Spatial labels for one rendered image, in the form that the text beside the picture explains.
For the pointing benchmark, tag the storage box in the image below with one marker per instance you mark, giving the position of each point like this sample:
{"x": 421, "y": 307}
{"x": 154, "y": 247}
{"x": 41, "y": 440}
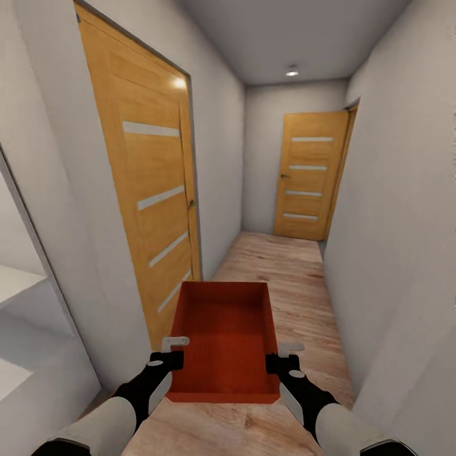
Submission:
{"x": 231, "y": 329}

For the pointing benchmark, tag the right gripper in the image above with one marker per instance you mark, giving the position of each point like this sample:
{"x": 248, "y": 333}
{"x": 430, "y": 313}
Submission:
{"x": 274, "y": 362}

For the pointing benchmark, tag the door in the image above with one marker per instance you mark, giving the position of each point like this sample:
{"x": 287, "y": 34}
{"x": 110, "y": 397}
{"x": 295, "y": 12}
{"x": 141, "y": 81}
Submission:
{"x": 143, "y": 109}
{"x": 314, "y": 149}

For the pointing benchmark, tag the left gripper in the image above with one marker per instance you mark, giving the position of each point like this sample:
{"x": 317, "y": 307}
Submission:
{"x": 176, "y": 358}

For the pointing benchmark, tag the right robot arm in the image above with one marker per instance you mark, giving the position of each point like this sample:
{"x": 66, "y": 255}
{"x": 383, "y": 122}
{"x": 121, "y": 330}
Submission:
{"x": 337, "y": 430}

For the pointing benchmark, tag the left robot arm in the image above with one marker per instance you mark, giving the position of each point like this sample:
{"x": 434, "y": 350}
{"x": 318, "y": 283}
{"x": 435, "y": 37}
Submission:
{"x": 107, "y": 430}

